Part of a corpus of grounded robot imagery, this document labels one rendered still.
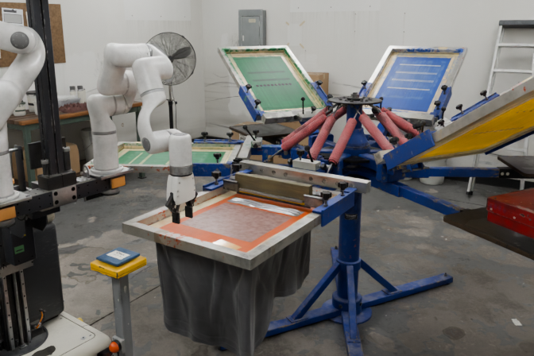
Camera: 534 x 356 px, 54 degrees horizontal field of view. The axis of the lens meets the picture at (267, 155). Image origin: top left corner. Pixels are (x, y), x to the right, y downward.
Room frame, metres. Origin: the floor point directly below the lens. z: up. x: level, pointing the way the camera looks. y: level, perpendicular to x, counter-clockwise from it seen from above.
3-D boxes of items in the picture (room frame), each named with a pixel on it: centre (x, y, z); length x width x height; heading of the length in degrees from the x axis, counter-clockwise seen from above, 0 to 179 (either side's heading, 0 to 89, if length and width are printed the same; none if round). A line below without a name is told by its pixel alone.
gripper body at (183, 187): (1.69, 0.29, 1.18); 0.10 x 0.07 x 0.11; 147
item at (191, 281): (1.76, 0.24, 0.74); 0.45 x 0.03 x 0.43; 57
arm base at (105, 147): (2.05, 0.66, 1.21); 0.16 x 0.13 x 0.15; 53
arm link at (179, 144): (1.73, 0.31, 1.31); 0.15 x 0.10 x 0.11; 46
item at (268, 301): (1.85, -0.06, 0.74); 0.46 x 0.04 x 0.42; 147
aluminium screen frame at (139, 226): (2.01, 0.08, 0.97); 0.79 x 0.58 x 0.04; 147
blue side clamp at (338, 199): (2.06, -0.28, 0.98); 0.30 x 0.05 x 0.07; 147
